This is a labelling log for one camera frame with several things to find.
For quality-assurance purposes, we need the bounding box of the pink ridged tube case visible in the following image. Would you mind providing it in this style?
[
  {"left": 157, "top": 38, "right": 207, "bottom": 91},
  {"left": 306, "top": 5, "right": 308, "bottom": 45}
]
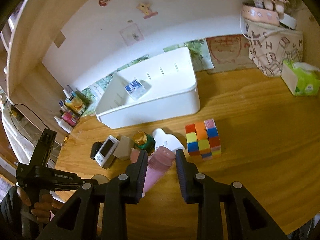
[{"left": 142, "top": 146, "right": 175, "bottom": 197}]

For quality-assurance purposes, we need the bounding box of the person's left hand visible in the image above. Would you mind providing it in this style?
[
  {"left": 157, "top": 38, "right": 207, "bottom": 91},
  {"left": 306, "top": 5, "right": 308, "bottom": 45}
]
[{"left": 17, "top": 187, "right": 54, "bottom": 224}]

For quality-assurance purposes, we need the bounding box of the white spray bottle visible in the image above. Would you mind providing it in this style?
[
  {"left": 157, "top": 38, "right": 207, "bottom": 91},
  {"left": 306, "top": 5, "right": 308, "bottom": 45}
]
[{"left": 54, "top": 116, "right": 73, "bottom": 134}]

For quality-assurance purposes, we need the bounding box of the black small device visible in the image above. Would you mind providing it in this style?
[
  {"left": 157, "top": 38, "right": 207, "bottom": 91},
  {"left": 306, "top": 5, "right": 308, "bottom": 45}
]
[{"left": 90, "top": 141, "right": 103, "bottom": 160}]

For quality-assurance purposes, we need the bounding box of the pink can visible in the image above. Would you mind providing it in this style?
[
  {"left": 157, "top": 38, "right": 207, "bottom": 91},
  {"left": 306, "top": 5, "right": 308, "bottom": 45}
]
[{"left": 61, "top": 111, "right": 79, "bottom": 127}]

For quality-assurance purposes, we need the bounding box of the white screen gadget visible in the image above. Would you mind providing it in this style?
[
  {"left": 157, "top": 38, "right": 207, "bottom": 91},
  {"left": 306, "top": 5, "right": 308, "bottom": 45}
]
[{"left": 95, "top": 135, "right": 119, "bottom": 169}]

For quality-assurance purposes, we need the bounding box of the beige plastic box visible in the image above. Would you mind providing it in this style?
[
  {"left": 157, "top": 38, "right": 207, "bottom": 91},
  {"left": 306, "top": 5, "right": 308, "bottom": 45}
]
[{"left": 113, "top": 135, "right": 134, "bottom": 161}]

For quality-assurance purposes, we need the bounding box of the orange juice carton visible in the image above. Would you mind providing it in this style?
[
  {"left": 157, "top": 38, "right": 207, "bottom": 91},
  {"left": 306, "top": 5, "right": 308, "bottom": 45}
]
[{"left": 63, "top": 89, "right": 86, "bottom": 115}]

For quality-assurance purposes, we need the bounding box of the multicolour rubik's cube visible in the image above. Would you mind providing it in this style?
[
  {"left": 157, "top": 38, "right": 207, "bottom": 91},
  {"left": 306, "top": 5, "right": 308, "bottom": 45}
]
[{"left": 185, "top": 119, "right": 222, "bottom": 163}]

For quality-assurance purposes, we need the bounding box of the green bottle with gold cap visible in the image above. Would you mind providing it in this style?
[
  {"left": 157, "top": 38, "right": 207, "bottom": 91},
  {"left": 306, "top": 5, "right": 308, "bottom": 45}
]
[{"left": 132, "top": 131, "right": 155, "bottom": 155}]

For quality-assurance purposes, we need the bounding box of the white curved plastic piece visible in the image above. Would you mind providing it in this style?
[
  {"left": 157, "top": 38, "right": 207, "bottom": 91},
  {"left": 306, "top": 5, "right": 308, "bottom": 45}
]
[{"left": 152, "top": 128, "right": 185, "bottom": 153}]

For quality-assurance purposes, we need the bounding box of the blue white small carton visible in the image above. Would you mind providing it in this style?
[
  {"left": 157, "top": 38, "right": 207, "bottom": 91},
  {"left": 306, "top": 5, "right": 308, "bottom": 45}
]
[{"left": 124, "top": 79, "right": 147, "bottom": 100}]

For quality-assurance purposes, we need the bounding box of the white plastic storage bin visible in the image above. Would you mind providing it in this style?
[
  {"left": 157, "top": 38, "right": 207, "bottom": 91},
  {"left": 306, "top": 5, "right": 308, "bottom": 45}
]
[{"left": 95, "top": 47, "right": 200, "bottom": 129}]

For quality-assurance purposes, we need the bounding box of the green tissue pack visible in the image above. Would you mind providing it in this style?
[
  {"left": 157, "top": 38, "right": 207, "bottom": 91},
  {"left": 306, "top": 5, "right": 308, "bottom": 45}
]
[{"left": 281, "top": 60, "right": 319, "bottom": 96}]

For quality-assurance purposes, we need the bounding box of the patterned fabric bag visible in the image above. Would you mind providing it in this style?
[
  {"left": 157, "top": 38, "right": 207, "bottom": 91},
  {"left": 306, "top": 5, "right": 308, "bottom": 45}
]
[{"left": 241, "top": 19, "right": 304, "bottom": 77}]

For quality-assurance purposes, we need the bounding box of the pink round tin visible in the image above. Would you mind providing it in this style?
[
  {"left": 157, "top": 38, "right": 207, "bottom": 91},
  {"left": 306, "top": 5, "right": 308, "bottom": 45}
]
[{"left": 241, "top": 4, "right": 280, "bottom": 26}]

